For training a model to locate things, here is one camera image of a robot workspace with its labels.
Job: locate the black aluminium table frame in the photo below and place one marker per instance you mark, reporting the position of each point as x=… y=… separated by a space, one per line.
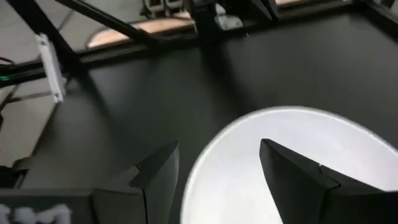
x=37 y=21

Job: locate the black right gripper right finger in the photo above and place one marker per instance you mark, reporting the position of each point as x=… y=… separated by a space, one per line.
x=304 y=193

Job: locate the large white bowl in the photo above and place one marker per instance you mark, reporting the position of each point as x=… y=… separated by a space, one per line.
x=236 y=174

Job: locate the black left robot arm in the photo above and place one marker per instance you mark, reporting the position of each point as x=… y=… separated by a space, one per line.
x=205 y=15

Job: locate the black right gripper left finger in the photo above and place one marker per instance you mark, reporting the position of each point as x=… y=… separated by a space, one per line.
x=155 y=199

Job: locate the white arm-base mounting plate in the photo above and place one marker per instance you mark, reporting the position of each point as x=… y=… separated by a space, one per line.
x=229 y=19

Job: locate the white frame bracket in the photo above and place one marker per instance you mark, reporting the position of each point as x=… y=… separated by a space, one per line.
x=51 y=68

